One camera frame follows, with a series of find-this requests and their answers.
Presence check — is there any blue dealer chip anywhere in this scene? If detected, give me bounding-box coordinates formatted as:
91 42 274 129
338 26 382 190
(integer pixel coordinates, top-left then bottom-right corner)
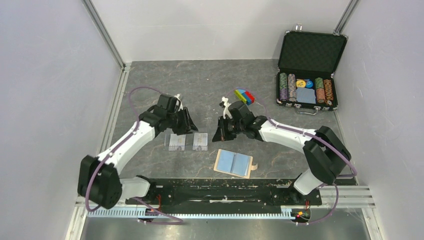
305 79 314 89

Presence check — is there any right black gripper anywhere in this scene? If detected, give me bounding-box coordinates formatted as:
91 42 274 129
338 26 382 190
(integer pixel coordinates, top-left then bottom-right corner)
212 115 245 142

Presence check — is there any green purple chip stack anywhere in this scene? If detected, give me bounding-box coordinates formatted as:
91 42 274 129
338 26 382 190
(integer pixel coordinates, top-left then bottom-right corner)
279 72 288 101

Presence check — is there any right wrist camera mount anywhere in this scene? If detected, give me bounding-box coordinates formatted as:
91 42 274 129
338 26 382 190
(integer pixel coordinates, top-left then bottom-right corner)
219 96 233 119

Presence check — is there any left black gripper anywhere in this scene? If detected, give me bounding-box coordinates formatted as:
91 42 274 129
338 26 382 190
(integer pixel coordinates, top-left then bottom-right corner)
166 107 198 136

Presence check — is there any blue playing card deck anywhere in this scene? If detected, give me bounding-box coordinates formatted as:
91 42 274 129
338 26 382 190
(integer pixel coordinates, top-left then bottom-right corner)
296 87 316 104

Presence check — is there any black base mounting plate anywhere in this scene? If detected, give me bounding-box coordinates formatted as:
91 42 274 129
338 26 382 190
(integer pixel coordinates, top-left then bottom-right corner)
141 178 322 214

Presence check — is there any yellow dealer chip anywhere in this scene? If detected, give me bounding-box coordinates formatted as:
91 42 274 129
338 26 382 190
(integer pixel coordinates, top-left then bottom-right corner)
296 79 307 88

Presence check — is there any transparent credit card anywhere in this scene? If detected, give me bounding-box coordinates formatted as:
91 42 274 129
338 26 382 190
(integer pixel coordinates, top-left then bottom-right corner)
168 133 186 151
192 132 208 151

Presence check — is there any grey pink chip stack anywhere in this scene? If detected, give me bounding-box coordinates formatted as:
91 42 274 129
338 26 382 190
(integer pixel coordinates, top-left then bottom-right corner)
287 73 297 102

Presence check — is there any black poker chip case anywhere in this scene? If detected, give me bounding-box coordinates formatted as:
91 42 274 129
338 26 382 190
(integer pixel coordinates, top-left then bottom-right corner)
276 30 348 112

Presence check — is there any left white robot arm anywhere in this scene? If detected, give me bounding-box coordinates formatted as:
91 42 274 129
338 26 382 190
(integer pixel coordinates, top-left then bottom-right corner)
77 94 198 212

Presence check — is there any colourful toy brick block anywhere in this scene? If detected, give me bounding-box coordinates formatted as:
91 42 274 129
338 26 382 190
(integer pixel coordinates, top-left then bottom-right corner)
233 88 255 106

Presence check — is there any green red chip stack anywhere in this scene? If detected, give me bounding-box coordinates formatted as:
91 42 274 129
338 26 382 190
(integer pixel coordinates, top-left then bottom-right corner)
315 77 326 104

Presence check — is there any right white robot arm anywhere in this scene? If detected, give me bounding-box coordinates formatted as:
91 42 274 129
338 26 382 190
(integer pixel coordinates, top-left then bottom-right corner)
212 97 352 204

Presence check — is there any orange brown chip stack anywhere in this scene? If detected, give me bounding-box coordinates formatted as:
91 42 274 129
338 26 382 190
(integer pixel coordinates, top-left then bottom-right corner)
323 79 334 106

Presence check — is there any beige card holder wallet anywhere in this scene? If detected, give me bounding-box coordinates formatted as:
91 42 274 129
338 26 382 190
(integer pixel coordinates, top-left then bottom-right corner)
213 149 258 179

